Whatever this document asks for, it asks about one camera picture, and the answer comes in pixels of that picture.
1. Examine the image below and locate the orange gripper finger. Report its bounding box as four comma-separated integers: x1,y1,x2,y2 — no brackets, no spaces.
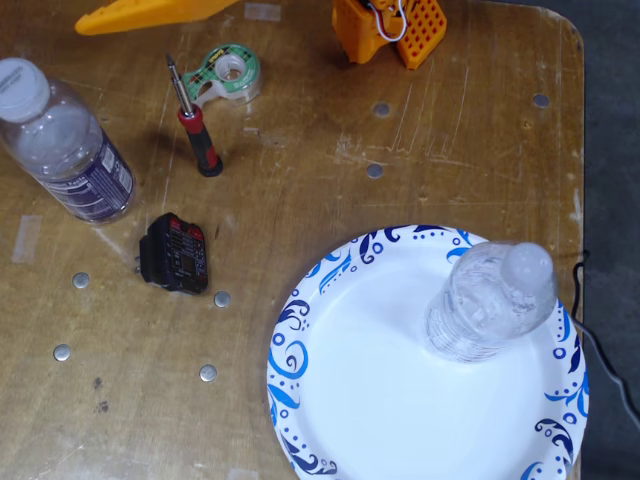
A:
74,0,242,37

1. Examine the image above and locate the vitaminwater bottle purple label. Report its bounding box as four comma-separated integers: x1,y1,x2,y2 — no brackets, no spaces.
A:
0,57,137,225

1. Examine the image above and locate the small clear water bottle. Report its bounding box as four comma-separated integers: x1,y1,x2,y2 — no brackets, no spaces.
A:
423,239,559,365

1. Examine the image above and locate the white paper plate blue pattern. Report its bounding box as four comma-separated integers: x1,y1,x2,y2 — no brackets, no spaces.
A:
266,223,590,480

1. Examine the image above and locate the green tape dispenser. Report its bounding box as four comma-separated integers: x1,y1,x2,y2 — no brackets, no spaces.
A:
182,43,265,109

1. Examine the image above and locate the red black screwdriver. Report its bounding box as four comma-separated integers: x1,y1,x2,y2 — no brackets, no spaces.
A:
165,53,225,178

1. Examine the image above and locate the black red plug-in adapter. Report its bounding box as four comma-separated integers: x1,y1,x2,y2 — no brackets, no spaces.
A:
132,212,210,295

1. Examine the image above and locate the white red servo cable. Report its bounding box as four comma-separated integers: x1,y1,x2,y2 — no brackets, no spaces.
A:
368,0,410,41

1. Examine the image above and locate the thin black cable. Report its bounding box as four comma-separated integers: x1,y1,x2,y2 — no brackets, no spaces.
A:
569,248,640,426

